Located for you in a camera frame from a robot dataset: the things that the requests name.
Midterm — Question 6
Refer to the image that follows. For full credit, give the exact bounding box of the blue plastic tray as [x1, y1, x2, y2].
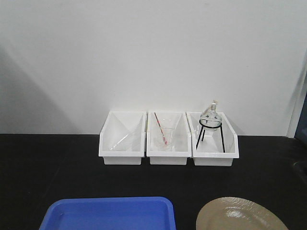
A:
[39, 196, 176, 230]

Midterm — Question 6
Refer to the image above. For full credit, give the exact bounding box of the beige plate with black rim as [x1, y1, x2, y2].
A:
[196, 197, 287, 230]

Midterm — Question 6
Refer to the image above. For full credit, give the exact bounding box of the red glass thermometer rod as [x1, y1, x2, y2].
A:
[154, 112, 167, 145]

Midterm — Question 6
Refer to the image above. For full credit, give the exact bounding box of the white middle storage bin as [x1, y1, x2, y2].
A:
[146, 111, 192, 165]

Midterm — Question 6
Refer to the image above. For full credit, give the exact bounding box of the white storage bin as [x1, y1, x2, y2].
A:
[186, 112, 239, 166]
[98, 111, 146, 165]
[146, 111, 192, 165]

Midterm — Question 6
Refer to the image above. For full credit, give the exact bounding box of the clear glass beaker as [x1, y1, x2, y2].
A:
[155, 119, 175, 151]

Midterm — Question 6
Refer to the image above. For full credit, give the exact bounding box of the white left storage bin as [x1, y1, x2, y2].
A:
[98, 111, 146, 165]

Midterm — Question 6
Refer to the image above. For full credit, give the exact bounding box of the white right storage bin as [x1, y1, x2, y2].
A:
[186, 112, 239, 166]

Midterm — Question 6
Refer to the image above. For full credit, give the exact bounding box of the black wire tripod stand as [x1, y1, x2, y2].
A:
[196, 120, 225, 153]

